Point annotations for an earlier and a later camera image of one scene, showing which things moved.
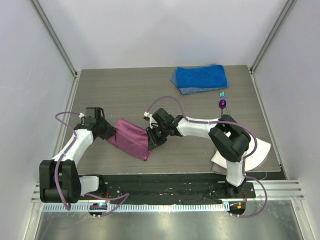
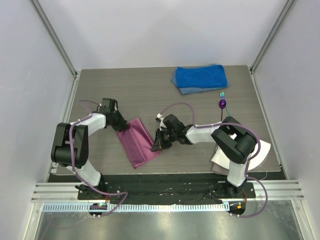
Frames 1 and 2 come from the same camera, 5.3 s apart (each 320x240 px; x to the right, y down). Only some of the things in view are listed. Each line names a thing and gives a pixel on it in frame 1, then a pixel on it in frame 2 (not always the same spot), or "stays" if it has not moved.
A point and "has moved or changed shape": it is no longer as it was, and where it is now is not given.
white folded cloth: x=219 y=163 stays
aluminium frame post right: x=286 y=11 stays
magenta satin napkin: x=131 y=138 has moved or changed shape
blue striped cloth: x=186 y=91 stays
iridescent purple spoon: x=222 y=105 stays
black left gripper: x=109 y=131 to x=122 y=125
